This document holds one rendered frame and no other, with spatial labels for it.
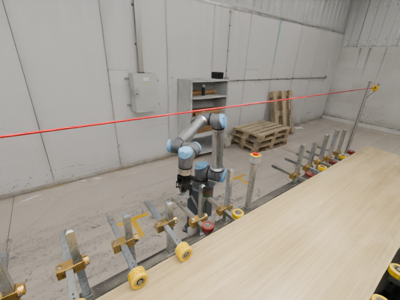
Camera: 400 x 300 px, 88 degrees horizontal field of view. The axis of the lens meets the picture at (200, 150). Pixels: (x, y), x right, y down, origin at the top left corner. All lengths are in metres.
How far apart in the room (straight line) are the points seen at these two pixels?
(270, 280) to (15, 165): 3.44
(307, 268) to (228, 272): 0.42
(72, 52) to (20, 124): 1.17
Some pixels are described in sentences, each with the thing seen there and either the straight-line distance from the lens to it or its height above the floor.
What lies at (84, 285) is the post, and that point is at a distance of 1.39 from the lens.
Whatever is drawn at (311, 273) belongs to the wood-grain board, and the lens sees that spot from 1.35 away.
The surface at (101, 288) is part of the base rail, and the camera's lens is 1.47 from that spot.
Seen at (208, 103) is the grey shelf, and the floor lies 1.03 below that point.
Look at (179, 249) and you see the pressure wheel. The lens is 1.19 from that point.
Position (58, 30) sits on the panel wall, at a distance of 3.52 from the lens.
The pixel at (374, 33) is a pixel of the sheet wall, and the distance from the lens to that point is 8.88.
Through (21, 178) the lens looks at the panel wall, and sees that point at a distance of 3.89.
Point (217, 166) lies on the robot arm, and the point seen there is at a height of 0.91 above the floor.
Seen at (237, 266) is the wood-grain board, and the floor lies 0.90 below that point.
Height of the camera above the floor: 1.87
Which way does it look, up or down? 23 degrees down
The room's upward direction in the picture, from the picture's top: 2 degrees clockwise
